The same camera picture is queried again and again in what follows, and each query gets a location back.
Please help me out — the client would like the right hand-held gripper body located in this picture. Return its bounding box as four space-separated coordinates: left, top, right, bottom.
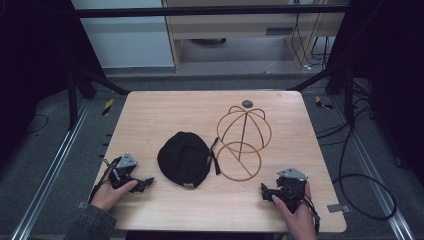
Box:
275 167 310 214

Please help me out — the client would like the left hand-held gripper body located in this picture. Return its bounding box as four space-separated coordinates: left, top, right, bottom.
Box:
107 152 140 192

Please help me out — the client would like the person's left hand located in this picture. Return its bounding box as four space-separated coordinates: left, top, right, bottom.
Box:
90 179 139 212

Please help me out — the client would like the person's right hand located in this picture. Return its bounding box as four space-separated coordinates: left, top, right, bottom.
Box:
271 182 318 240

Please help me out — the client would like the black cap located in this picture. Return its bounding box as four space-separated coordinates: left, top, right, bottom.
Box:
156 131 222 190

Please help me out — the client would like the yellow black tape marker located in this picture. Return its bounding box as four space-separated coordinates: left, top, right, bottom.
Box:
101 98 115 117
314 95 334 111

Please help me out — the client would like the black metal stand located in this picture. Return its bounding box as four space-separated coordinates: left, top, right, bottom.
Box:
287 61 356 126
65 65 131 131

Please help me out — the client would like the white cabinet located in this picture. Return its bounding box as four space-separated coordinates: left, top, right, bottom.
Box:
71 0 176 70

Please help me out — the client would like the right hand-held gripper black cable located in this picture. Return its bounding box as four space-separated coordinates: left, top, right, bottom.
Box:
290 183 322 235

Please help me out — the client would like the hand-held gripper black cable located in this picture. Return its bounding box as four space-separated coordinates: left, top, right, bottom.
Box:
290 183 322 235
88 157 118 204

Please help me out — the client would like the left hand-held gripper black cable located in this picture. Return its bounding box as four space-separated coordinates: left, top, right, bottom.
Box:
88 157 118 204

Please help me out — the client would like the thick black floor cable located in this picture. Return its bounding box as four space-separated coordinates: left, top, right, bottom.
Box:
331 125 398 222

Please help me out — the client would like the orange wire hat stand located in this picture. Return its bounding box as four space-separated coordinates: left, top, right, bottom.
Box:
215 105 273 183

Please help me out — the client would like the aluminium floor rail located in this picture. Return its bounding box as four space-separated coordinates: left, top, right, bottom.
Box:
329 96 416 240
9 99 92 240

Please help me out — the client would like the thin black floor cable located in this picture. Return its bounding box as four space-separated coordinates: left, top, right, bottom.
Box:
26 113 50 135

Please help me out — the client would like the bundle of hanging cables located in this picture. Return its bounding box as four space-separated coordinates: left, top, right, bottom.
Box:
290 0 334 72

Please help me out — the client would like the black horizontal frame bar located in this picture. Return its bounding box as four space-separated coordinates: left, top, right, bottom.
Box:
75 4 350 19

